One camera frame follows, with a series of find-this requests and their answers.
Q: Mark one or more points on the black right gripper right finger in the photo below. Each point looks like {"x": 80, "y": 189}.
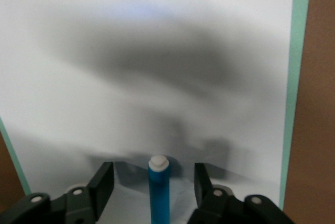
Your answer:
{"x": 201, "y": 187}

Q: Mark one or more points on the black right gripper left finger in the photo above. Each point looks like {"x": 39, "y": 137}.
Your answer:
{"x": 102, "y": 182}

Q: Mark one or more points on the blue marker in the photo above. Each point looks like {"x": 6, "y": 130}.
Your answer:
{"x": 159, "y": 195}

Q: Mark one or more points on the mint green clipboard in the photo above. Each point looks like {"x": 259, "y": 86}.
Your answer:
{"x": 298, "y": 51}

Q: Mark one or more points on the white paper sheet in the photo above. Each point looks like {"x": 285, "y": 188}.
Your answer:
{"x": 131, "y": 12}

